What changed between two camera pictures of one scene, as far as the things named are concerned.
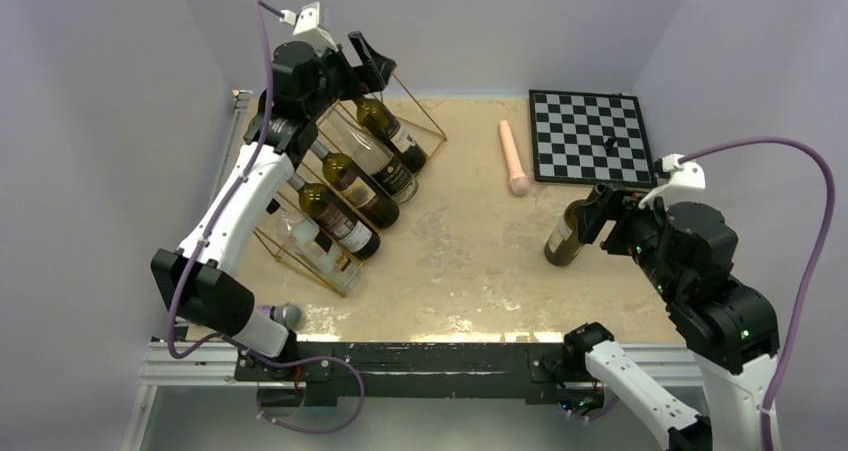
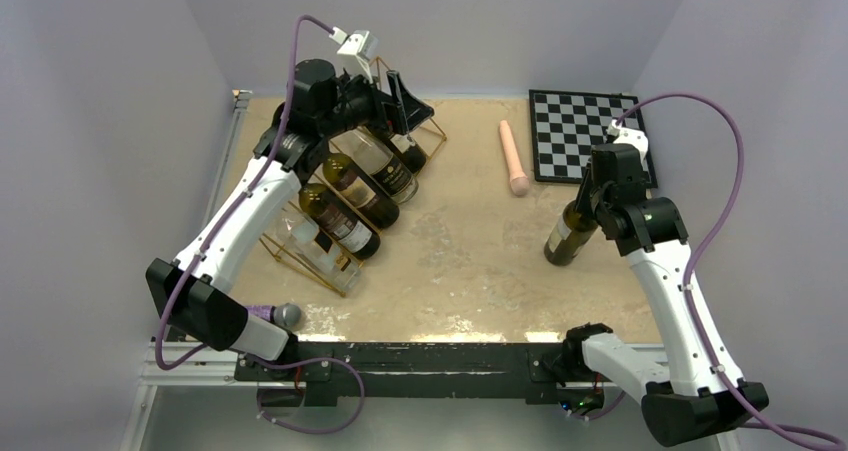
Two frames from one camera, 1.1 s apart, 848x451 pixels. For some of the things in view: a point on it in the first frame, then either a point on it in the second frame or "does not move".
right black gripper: x=618 y=203 -> x=583 y=202
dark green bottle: x=565 y=244 does not move
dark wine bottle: x=349 y=182 does not move
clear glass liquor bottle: x=312 y=245 does not move
